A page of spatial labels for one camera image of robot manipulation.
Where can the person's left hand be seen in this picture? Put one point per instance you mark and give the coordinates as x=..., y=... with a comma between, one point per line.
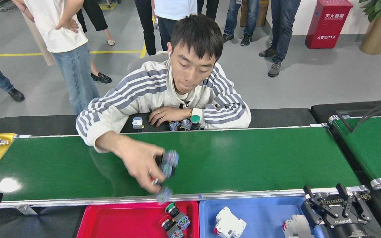
x=174, y=115

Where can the white circuit breaker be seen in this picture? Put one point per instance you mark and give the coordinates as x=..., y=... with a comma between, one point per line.
x=296, y=228
x=228, y=224

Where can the red fire extinguisher box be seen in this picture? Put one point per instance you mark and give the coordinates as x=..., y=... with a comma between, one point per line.
x=329, y=26

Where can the brown cardboard box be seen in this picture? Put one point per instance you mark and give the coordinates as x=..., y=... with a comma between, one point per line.
x=264, y=15

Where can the long green conveyor belt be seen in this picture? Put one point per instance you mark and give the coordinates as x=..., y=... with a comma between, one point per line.
x=243, y=158

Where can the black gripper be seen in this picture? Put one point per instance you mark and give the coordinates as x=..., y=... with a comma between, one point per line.
x=347, y=229

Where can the grey chair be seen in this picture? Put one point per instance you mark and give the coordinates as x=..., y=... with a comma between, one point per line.
x=144, y=61

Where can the seated person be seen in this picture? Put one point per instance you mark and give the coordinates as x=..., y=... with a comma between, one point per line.
x=144, y=89

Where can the tan plant pot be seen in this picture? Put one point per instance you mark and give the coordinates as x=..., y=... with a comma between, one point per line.
x=377, y=36

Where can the red plastic tray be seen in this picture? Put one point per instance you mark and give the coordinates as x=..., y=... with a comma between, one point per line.
x=127, y=221

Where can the blue plastic tray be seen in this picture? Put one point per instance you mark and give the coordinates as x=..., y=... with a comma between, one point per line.
x=263, y=218

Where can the person's right hand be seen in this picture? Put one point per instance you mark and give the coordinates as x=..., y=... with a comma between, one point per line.
x=141, y=162

